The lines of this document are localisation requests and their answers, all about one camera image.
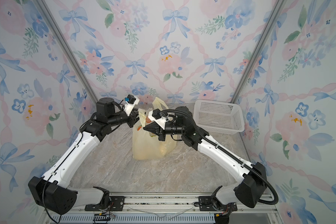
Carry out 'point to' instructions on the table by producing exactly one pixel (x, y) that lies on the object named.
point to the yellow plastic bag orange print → (146, 145)
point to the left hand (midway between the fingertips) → (143, 111)
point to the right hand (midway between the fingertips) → (146, 126)
